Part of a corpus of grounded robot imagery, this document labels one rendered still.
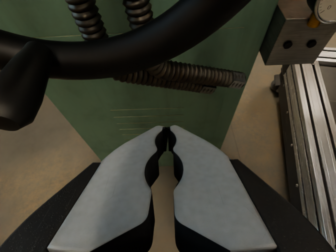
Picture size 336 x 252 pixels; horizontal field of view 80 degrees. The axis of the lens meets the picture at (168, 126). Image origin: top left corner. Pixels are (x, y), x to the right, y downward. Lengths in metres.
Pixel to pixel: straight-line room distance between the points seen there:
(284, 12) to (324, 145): 0.48
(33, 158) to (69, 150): 0.15
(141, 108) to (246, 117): 0.61
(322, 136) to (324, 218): 0.24
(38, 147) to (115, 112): 0.61
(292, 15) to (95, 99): 0.39
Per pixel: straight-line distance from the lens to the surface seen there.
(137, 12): 0.20
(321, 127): 0.78
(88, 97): 0.49
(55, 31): 0.40
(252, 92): 1.10
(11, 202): 1.02
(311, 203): 0.70
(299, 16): 0.36
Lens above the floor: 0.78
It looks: 58 degrees down
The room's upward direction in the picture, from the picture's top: 5 degrees counter-clockwise
